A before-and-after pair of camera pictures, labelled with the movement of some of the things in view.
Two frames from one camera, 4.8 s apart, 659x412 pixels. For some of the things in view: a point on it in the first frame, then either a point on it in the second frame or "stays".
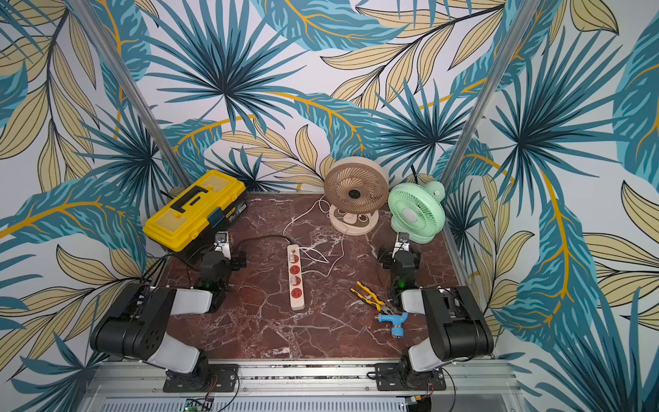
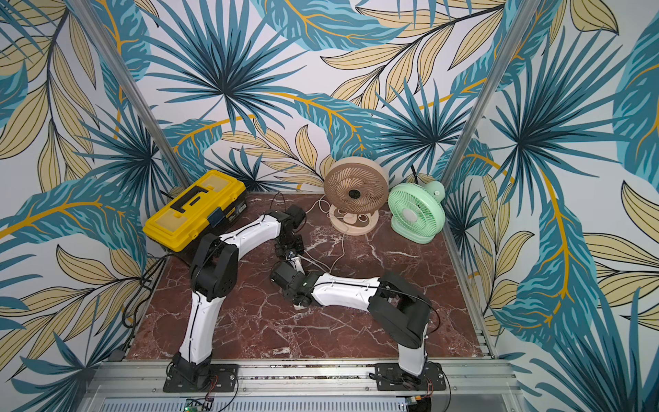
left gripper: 235,263 to 299,247
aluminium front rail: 139,386 stays
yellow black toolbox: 190,222 stays
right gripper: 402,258 to 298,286
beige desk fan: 356,187 stays
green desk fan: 417,209 stays
